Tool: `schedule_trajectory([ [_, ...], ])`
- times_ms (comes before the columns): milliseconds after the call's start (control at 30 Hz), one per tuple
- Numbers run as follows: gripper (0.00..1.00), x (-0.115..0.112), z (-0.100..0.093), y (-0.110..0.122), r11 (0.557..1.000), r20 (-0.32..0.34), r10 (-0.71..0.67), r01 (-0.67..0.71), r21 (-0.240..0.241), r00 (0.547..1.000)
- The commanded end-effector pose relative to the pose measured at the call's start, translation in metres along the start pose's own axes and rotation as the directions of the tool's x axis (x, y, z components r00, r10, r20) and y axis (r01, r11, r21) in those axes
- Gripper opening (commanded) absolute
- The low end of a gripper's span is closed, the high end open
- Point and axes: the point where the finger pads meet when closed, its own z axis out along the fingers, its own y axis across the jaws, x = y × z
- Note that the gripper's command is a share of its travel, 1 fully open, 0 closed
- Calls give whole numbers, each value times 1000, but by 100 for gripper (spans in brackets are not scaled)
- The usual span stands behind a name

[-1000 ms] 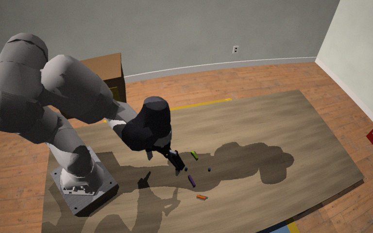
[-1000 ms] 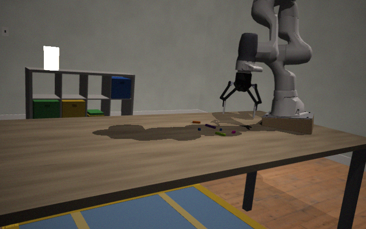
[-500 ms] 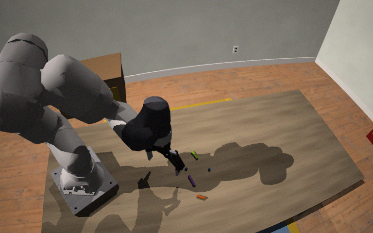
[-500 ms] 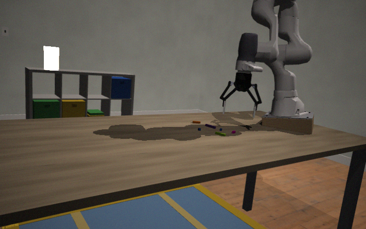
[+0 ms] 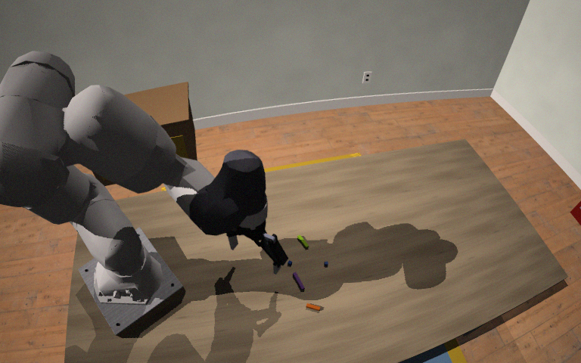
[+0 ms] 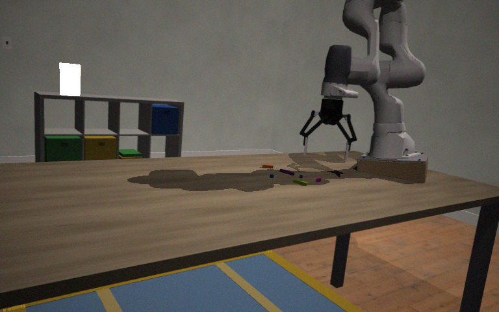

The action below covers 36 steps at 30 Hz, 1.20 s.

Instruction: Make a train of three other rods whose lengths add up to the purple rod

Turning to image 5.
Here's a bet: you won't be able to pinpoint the orange rod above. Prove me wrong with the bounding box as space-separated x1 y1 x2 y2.
306 303 320 311

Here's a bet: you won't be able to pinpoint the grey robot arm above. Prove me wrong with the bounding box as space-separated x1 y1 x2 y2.
0 51 268 305

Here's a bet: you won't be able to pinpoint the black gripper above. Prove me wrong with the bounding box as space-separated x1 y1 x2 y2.
226 221 288 274

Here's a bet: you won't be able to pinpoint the lime green rod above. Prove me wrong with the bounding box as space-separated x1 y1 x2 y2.
297 235 309 249

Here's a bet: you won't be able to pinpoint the purple rod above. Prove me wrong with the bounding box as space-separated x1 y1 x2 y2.
293 272 305 290

